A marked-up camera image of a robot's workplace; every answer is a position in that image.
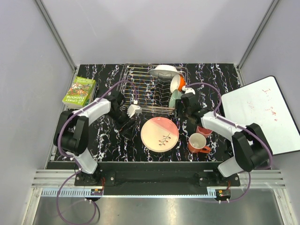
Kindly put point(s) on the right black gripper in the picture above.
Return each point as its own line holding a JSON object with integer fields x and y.
{"x": 179, "y": 105}

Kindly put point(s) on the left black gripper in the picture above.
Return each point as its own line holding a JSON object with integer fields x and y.
{"x": 126, "y": 131}

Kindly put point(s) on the pale green bowl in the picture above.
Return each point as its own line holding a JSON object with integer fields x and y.
{"x": 174, "y": 96}

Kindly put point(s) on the orange bowl white inside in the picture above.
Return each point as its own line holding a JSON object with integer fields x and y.
{"x": 177, "y": 83}

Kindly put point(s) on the chrome wire dish rack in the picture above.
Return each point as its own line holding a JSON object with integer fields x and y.
{"x": 153, "y": 92}

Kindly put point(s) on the white grey-rimmed plate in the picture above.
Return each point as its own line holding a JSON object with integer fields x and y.
{"x": 164, "y": 71}

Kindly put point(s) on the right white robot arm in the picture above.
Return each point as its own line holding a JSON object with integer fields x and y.
{"x": 249, "y": 144}

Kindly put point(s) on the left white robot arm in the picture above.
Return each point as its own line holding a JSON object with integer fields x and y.
{"x": 72, "y": 132}

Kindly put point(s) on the pink cup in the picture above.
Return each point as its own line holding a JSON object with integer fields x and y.
{"x": 205, "y": 132}

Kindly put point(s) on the pink cream floral plate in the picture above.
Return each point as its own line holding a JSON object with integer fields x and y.
{"x": 159, "y": 134}

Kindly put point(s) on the orange mug white inside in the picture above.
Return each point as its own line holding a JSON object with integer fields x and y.
{"x": 197, "y": 144}

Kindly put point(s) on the black marble pattern mat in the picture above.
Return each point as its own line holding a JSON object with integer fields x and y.
{"x": 106, "y": 145}

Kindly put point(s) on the green paperback book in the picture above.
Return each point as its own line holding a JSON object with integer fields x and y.
{"x": 80, "y": 93}

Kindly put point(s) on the whiteboard with red scribbles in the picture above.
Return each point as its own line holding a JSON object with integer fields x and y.
{"x": 262, "y": 102}

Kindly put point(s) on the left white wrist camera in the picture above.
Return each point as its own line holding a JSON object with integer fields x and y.
{"x": 134, "y": 109}

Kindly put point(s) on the aluminium cable duct rail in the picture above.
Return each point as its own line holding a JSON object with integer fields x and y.
{"x": 203, "y": 192}

